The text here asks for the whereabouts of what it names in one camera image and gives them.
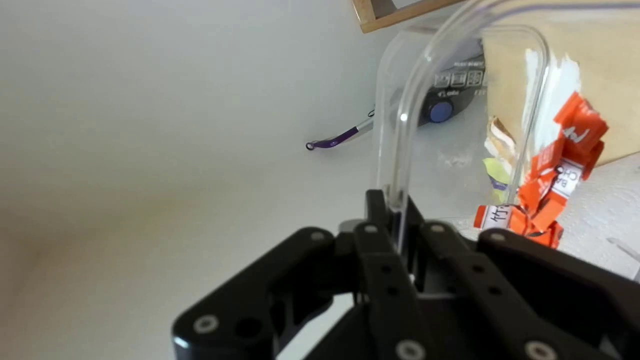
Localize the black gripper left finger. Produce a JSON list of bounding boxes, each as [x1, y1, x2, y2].
[[169, 188, 429, 360]]

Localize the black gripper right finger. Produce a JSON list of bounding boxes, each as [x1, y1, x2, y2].
[[398, 196, 640, 360]]

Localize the orange red sachets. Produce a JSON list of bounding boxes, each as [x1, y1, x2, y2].
[[471, 90, 609, 250]]

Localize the clear plastic container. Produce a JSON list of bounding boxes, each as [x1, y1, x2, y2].
[[368, 0, 640, 268]]

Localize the black device with blue button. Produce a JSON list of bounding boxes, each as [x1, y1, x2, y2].
[[418, 54, 486, 126]]

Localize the purple cord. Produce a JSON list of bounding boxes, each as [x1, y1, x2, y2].
[[303, 108, 379, 153]]

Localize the wooden frame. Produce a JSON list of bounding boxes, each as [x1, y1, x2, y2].
[[350, 0, 469, 36]]

